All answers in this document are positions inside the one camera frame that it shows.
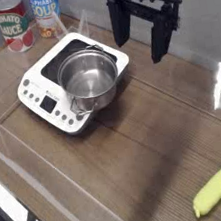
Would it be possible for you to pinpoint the silver metal pot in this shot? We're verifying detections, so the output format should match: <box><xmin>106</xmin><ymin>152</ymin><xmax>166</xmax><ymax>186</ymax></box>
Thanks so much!
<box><xmin>57</xmin><ymin>44</ymin><xmax>118</xmax><ymax>116</ymax></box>

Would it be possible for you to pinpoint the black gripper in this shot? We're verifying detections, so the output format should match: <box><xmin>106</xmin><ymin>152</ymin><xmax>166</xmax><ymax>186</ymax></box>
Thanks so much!
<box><xmin>107</xmin><ymin>0</ymin><xmax>182</xmax><ymax>64</ymax></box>

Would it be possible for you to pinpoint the clear acrylic barrier panel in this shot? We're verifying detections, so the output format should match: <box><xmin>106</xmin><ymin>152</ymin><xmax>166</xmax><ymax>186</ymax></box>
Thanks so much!
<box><xmin>0</xmin><ymin>124</ymin><xmax>123</xmax><ymax>221</ymax></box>

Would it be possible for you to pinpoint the tomato sauce can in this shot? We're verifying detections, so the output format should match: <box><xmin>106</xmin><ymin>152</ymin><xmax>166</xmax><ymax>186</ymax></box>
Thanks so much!
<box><xmin>0</xmin><ymin>0</ymin><xmax>34</xmax><ymax>53</ymax></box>

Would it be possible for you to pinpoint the white and black stove top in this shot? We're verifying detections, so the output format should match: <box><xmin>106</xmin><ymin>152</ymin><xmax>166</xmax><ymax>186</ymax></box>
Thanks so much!
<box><xmin>17</xmin><ymin>32</ymin><xmax>129</xmax><ymax>136</ymax></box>

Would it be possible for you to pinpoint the yellow handled metal spoon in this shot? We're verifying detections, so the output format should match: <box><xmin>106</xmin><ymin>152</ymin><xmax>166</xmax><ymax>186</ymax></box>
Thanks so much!
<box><xmin>192</xmin><ymin>169</ymin><xmax>221</xmax><ymax>218</ymax></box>

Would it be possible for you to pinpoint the alphabet soup can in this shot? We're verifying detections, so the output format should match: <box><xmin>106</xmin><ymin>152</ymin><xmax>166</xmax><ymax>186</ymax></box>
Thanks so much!
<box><xmin>29</xmin><ymin>0</ymin><xmax>61</xmax><ymax>38</ymax></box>

